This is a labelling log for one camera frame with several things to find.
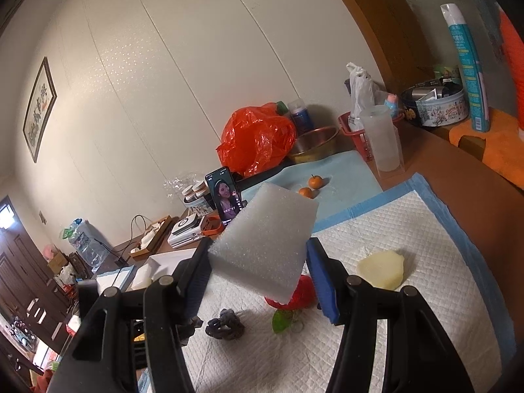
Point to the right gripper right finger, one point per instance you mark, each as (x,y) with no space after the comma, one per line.
(419,356)

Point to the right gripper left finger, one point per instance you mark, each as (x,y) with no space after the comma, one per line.
(66,380)

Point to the white foam block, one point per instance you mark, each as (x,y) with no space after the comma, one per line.
(264,248)

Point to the pad on side table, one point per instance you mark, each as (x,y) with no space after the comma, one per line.
(120,278)

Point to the water bottle jug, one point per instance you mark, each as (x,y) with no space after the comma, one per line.
(86,243)

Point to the wooden door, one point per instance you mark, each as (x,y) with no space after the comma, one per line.
(28,288)

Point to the white shallow tray box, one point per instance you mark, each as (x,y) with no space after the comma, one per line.
(158,265)

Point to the yellow box of small items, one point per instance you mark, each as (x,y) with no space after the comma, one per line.
(149,242)

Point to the pale yellow sponge piece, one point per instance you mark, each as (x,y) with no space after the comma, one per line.
(384,269)

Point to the white power bank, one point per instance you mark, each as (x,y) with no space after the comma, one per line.
(188,223)

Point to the white power station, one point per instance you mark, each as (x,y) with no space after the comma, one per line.
(210,225)

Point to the white quilted pad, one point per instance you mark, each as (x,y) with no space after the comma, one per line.
(482,277)

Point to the red plush apple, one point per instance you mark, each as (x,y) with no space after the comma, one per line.
(303,297)

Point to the round decorated tin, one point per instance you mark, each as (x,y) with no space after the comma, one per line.
(199,206)

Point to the left white pill bottle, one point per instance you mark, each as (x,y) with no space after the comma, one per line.
(188,194)

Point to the white pill bottle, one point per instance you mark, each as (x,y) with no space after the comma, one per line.
(188,194)
(200,188)

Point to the right white pill bottle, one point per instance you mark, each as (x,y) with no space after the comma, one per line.
(200,188)

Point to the smartphone on stand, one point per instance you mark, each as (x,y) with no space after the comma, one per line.
(227,199)

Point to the light blue mat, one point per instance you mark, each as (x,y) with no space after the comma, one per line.
(348,181)

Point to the small orange fruit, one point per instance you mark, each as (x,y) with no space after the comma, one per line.
(316,182)
(306,192)

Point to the red plastic basket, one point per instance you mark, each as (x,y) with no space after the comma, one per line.
(359,138)

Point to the orange plastic bag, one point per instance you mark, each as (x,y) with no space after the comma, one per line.
(255,139)

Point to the brass metal bowl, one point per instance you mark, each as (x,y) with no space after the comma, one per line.
(315,145)

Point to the clear plastic jug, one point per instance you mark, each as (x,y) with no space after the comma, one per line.
(384,140)

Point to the white plastic bag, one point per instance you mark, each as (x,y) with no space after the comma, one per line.
(364,92)

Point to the teal spray can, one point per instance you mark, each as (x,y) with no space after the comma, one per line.
(468,56)

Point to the grey knotted rope toy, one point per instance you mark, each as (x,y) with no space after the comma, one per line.
(227,326)

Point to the framed wall picture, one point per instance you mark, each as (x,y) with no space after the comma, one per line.
(42,99)

